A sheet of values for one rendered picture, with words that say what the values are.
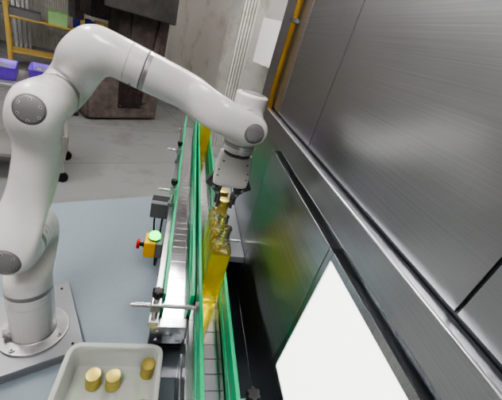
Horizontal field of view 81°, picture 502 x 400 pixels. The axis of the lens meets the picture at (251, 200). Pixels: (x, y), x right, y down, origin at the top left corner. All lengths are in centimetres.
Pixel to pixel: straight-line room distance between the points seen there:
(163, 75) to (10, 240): 53
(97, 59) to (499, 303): 75
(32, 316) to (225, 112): 81
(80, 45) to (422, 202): 68
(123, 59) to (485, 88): 62
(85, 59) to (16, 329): 80
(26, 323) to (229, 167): 74
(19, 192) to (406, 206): 81
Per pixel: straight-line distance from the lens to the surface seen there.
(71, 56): 76
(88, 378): 90
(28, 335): 117
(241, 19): 497
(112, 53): 73
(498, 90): 42
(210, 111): 69
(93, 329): 126
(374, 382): 47
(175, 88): 73
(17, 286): 105
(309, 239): 61
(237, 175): 83
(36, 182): 85
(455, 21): 51
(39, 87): 74
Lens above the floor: 176
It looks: 27 degrees down
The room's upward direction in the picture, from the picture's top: 18 degrees clockwise
